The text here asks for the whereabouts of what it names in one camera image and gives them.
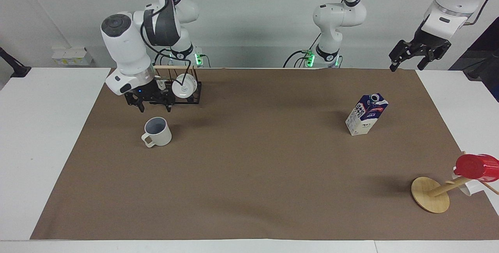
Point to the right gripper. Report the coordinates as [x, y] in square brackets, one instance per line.
[150, 93]

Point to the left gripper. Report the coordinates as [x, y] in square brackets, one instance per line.
[432, 39]

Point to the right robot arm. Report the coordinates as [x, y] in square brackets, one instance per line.
[124, 46]

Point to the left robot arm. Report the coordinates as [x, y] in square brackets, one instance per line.
[338, 16]

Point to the small white cup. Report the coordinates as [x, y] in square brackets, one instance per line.
[160, 84]

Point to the blue and white milk carton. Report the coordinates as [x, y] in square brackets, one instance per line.
[365, 114]

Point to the red cup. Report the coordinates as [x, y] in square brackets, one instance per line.
[475, 167]

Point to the plain white cup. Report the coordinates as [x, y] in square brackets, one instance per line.
[469, 186]

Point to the white plate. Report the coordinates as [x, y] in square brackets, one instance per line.
[183, 86]

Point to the black stand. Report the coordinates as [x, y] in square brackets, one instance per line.
[483, 69]
[13, 66]

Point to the white box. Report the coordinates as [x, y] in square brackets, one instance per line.
[72, 56]

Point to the wooden mug tree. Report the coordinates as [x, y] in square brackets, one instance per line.
[429, 194]

